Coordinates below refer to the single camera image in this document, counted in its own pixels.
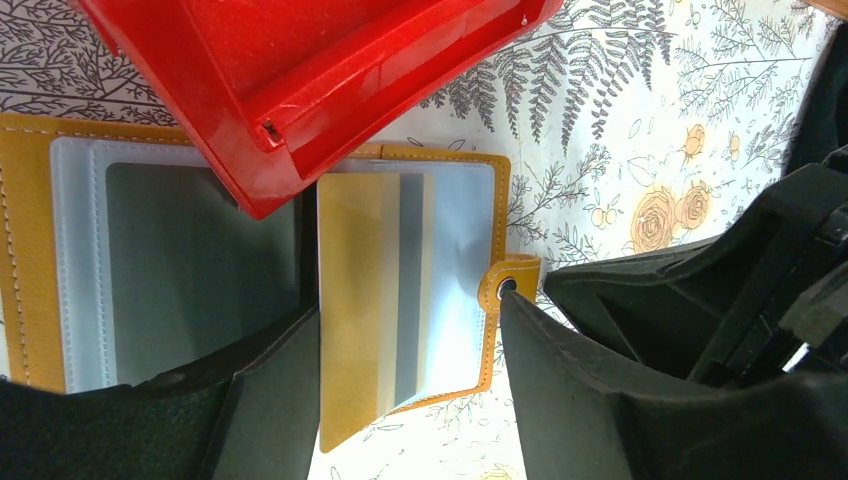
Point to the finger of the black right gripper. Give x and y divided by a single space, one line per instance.
650 308

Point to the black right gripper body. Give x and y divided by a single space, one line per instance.
790 237

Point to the floral table mat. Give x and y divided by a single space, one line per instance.
631 125

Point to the red plastic bin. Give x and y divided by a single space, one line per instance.
274 93

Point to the black cloth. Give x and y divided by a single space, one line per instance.
820 133

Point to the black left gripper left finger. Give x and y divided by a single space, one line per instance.
247 411

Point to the dark credit card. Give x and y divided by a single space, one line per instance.
190 272

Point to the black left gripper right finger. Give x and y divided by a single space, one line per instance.
584 411

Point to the gold VIP credit card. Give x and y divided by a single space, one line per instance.
375 243

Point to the yellow leather card holder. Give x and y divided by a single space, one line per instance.
55 255

